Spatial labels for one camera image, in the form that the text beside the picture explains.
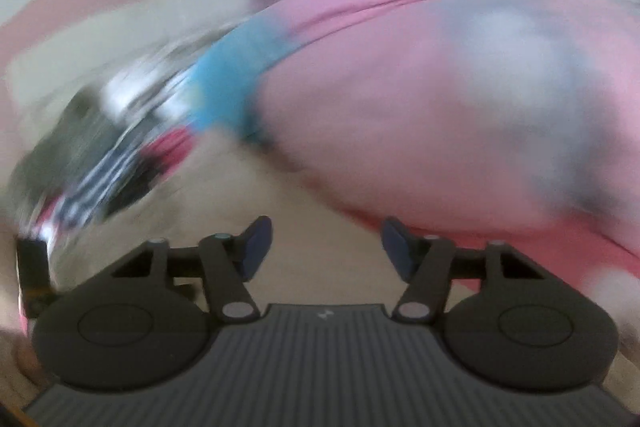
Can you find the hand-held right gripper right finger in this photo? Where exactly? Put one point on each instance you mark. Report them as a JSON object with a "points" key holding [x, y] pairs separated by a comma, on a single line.
{"points": [[400, 247]]}

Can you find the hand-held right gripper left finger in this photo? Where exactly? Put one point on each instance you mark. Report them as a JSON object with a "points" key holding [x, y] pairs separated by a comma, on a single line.
{"points": [[257, 247]]}

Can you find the beige pants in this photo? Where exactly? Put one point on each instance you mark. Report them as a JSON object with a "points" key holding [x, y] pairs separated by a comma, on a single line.
{"points": [[310, 207]]}

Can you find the plaid shirt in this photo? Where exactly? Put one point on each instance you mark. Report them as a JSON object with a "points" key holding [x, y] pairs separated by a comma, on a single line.
{"points": [[100, 192]]}

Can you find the pink and grey floral quilt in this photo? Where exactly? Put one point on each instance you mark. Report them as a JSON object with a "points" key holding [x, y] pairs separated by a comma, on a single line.
{"points": [[400, 107]]}

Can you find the green leaf-print pillow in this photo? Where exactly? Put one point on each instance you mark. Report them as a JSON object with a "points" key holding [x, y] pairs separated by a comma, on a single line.
{"points": [[75, 132]]}

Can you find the pink floral bed blanket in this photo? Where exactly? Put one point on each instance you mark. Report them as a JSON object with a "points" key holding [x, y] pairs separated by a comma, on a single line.
{"points": [[575, 247]]}

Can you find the white fleece blanket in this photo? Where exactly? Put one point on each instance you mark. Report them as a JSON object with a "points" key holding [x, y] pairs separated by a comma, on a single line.
{"points": [[130, 92]]}

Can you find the pink and white headboard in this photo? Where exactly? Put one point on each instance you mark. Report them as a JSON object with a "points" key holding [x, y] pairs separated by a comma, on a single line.
{"points": [[100, 22]]}

